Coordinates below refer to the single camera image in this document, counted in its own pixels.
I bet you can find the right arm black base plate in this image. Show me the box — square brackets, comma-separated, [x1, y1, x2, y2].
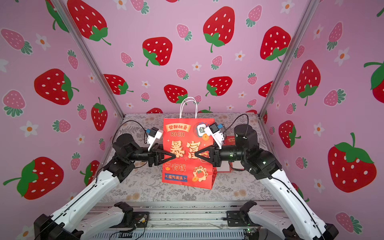
[223, 211, 261, 227]

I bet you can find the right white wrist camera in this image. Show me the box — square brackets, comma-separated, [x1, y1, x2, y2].
[205, 123, 225, 150]

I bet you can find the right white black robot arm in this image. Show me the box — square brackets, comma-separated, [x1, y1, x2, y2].
[195, 123, 339, 240]

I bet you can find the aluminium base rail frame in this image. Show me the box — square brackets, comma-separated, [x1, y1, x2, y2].
[95, 201, 288, 230]

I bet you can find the red paper bag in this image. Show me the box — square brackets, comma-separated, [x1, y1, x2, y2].
[224, 136, 236, 172]
[162, 97, 217, 190]

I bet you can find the left aluminium frame post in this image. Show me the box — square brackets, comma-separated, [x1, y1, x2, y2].
[52, 0, 124, 118]

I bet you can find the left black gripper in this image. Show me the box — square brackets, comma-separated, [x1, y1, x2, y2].
[125, 144, 175, 171]

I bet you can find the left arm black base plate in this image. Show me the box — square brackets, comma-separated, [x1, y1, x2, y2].
[111, 212, 150, 229]

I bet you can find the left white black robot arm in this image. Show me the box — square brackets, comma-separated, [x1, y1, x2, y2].
[34, 134, 176, 240]

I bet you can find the aluminium frame post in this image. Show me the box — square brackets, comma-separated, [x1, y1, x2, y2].
[52, 0, 124, 118]
[259, 0, 320, 118]

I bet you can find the right aluminium frame post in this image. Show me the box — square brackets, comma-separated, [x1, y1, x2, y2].
[259, 0, 320, 118]

